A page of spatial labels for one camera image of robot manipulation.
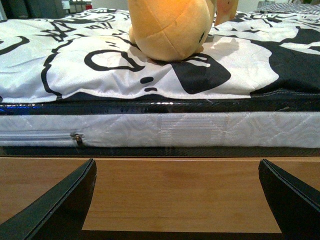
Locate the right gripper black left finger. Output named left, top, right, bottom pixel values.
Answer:
left=0, top=158, right=97, bottom=240

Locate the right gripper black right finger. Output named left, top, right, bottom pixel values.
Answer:
left=258, top=159, right=320, bottom=240

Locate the white quilted mattress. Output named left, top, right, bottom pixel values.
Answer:
left=0, top=97, right=320, bottom=157

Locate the black and white quilt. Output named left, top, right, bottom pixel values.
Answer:
left=0, top=8, right=320, bottom=104

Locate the orange plush toy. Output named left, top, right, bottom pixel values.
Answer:
left=214, top=0, right=239, bottom=26
left=128, top=0, right=216, bottom=62

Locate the wooden bed frame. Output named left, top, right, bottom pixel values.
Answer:
left=0, top=156, right=320, bottom=233

